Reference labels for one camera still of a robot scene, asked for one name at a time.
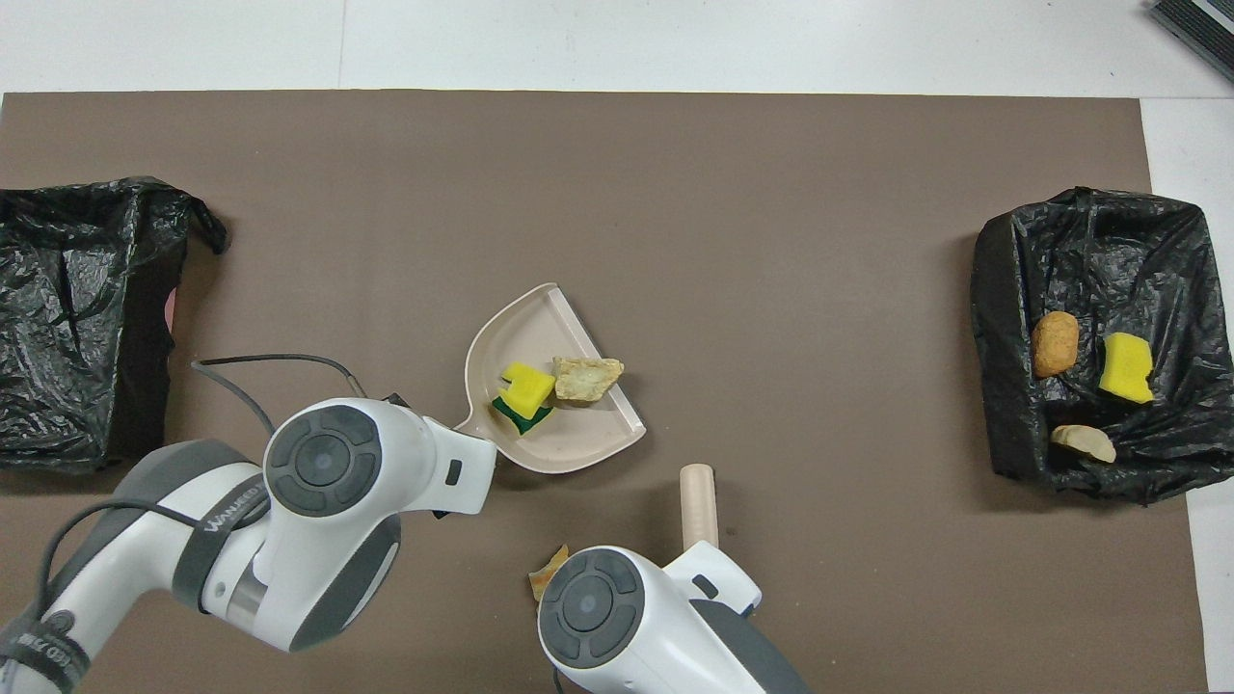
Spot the yellow sponge with curved notch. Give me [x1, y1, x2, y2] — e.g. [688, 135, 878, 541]
[491, 390, 555, 437]

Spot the striped orange bread piece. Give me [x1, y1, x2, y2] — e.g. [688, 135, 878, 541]
[526, 545, 571, 604]

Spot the beige plastic dustpan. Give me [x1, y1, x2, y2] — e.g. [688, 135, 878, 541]
[453, 282, 647, 475]

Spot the pale angular bread chunk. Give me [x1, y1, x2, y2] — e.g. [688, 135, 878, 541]
[552, 357, 625, 404]

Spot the beige brush with black bristles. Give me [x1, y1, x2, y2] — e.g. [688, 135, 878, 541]
[680, 464, 720, 553]

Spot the brown bread roll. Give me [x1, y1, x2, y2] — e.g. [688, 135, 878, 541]
[1031, 310, 1081, 378]

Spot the pale ridged bread piece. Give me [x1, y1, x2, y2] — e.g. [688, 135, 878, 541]
[1050, 424, 1117, 465]

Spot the yellow sponge block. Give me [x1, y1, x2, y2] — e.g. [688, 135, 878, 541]
[1100, 333, 1155, 405]

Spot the black bag lined bin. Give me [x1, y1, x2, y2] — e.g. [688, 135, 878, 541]
[0, 176, 229, 475]
[971, 187, 1234, 507]

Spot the brown table mat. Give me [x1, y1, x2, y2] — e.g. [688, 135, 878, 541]
[0, 92, 1211, 694]

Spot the dark ribbed panel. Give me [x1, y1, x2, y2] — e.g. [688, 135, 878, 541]
[1147, 0, 1234, 59]

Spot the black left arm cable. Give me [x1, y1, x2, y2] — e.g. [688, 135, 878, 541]
[35, 354, 369, 618]

